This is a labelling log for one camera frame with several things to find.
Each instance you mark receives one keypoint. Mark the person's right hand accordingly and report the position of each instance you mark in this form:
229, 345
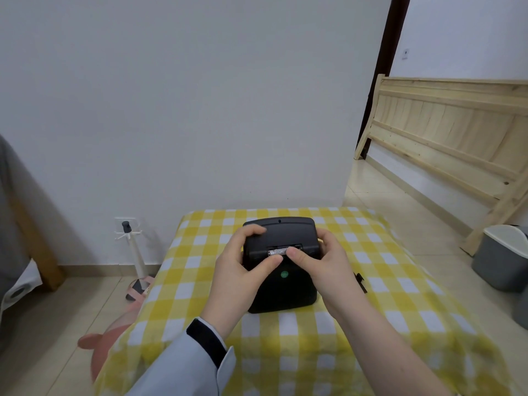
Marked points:
330, 276

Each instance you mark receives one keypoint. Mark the person's left hand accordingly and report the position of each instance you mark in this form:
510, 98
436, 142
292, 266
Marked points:
231, 280

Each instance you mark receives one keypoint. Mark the light wooden bed headboard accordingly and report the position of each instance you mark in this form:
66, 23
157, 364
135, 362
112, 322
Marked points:
449, 127

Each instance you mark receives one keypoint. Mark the yellow checkered tablecloth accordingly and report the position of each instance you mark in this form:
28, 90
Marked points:
288, 350

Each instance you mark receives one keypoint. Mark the small black battery cover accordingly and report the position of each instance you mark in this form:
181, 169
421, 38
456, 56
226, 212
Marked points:
360, 283

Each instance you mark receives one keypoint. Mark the pink and black slipper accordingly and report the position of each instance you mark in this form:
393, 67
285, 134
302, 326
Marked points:
138, 286

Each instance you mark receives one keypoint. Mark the white stand with black tip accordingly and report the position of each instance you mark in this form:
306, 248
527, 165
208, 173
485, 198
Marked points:
134, 251

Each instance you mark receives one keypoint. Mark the person's left thumb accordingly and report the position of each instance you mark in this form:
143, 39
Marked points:
269, 267

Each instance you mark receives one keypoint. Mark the grey plastic bin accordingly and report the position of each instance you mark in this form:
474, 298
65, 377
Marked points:
521, 305

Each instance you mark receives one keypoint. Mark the black plastic device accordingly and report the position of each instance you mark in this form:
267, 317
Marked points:
284, 292

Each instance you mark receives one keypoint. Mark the grey bin with white lid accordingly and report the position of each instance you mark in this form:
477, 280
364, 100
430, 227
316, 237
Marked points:
497, 259

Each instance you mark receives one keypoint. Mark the silver battery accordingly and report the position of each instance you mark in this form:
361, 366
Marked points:
277, 252

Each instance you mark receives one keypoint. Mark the dark brown door frame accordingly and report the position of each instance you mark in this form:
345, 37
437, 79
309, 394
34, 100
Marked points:
385, 65

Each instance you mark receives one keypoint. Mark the person's right thumb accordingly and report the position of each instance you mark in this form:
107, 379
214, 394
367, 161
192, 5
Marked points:
299, 258

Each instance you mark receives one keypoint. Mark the person's left forearm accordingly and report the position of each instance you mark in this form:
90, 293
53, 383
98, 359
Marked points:
185, 362

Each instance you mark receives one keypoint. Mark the grey cloth cover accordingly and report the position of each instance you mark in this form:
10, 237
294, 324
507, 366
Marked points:
12, 243

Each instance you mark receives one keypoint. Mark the white wall socket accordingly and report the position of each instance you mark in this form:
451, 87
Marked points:
134, 221

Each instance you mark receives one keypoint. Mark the brown wooden furniture leg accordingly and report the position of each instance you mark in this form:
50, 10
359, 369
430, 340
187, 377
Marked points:
37, 247

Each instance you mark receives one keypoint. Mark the pink round stool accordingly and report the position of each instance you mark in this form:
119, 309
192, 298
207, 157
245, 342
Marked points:
103, 346

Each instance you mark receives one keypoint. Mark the person's right forearm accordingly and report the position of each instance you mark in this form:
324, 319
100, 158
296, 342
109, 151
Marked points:
383, 350

